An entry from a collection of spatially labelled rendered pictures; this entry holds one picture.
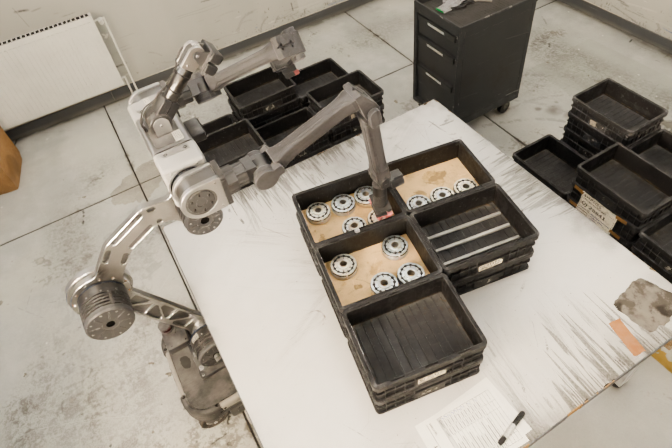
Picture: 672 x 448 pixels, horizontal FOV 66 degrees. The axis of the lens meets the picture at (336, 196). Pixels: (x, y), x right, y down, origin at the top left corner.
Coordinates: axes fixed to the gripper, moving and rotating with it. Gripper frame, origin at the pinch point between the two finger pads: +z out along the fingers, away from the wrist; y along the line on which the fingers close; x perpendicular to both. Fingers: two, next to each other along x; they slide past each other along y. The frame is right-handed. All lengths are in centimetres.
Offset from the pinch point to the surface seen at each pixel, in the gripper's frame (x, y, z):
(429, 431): 10, -79, 18
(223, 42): 50, 299, 72
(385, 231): 1.1, -9.1, -1.5
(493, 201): -47.8, -5.0, 3.3
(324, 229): 23.3, 4.8, 4.4
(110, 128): 154, 232, 87
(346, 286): 22.1, -24.9, 4.5
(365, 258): 11.5, -14.9, 4.4
